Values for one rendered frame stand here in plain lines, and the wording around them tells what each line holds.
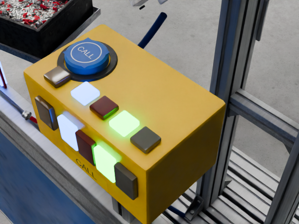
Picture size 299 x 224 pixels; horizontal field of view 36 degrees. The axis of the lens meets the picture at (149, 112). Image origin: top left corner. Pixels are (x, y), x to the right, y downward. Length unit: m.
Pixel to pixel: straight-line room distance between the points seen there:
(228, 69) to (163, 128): 0.65
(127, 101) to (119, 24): 1.86
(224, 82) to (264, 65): 1.04
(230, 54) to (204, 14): 1.35
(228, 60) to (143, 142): 0.66
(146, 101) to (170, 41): 1.75
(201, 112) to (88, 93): 0.10
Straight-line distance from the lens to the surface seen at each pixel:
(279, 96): 1.94
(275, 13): 2.38
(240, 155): 1.61
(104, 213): 0.60
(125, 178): 0.36
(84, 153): 0.40
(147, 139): 0.35
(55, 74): 0.41
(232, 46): 0.96
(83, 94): 0.39
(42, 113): 0.42
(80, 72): 0.41
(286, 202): 1.17
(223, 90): 1.05
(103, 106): 0.37
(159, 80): 0.40
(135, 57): 0.43
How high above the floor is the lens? 1.35
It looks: 48 degrees down
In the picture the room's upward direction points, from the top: straight up
